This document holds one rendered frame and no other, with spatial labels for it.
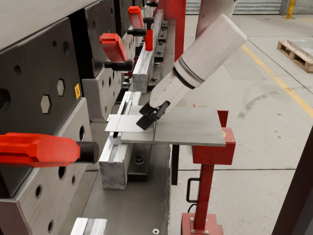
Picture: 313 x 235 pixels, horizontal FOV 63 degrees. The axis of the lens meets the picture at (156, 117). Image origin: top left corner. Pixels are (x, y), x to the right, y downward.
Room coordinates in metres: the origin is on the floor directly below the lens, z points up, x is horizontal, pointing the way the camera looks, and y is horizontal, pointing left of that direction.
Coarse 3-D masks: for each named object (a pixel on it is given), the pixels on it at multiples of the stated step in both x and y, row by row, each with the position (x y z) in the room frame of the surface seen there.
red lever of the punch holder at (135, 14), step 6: (132, 6) 0.50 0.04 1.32; (138, 6) 0.50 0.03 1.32; (132, 12) 0.49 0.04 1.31; (138, 12) 0.49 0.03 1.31; (132, 18) 0.50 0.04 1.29; (138, 18) 0.50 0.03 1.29; (132, 24) 0.52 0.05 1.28; (138, 24) 0.52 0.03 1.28; (132, 30) 0.56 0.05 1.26; (138, 30) 0.54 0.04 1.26; (144, 30) 0.55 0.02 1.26; (138, 36) 0.56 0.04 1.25; (144, 36) 0.55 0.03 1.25
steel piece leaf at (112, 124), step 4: (112, 116) 0.63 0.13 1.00; (116, 116) 0.63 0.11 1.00; (120, 116) 0.63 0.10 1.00; (112, 120) 0.61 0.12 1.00; (116, 120) 0.61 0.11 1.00; (108, 124) 0.59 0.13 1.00; (112, 124) 0.59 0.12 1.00; (116, 124) 0.59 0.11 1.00; (108, 128) 0.57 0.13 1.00; (112, 128) 0.57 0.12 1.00
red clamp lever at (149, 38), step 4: (144, 20) 0.76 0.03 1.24; (148, 20) 0.76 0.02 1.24; (152, 20) 0.76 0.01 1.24; (148, 24) 0.76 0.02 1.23; (148, 28) 0.76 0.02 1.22; (148, 32) 0.76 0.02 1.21; (152, 32) 0.76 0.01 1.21; (148, 36) 0.76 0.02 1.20; (152, 36) 0.76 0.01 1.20; (148, 40) 0.76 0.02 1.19; (152, 40) 0.76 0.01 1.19; (148, 44) 0.76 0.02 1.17; (152, 44) 0.76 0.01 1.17; (148, 48) 0.76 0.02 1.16; (152, 48) 0.76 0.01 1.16
